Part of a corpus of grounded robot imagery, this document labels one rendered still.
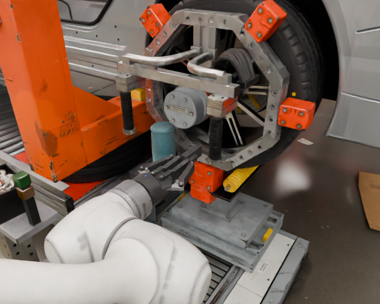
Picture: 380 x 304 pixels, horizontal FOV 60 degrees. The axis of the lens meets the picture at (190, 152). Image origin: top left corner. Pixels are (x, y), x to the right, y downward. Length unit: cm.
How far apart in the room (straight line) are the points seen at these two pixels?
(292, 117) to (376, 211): 127
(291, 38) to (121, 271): 84
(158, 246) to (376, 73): 84
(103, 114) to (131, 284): 105
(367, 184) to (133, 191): 194
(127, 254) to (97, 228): 11
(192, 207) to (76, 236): 109
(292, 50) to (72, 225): 80
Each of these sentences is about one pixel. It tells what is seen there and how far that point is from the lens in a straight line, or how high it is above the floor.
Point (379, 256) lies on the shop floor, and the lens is 195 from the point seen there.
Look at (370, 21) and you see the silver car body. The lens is 110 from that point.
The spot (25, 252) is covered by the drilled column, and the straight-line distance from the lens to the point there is 162.
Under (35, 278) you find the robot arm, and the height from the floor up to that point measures 95.
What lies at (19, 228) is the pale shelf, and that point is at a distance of 133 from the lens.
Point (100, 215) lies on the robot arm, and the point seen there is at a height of 88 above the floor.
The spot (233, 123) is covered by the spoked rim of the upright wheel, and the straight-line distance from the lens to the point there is 127.
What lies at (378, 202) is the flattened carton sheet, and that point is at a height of 1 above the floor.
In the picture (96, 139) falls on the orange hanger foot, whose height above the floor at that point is 61.
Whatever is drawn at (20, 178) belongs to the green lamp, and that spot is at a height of 66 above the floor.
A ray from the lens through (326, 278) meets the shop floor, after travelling 174.
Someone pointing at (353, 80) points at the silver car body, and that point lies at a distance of 114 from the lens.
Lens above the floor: 127
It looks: 30 degrees down
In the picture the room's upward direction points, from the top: straight up
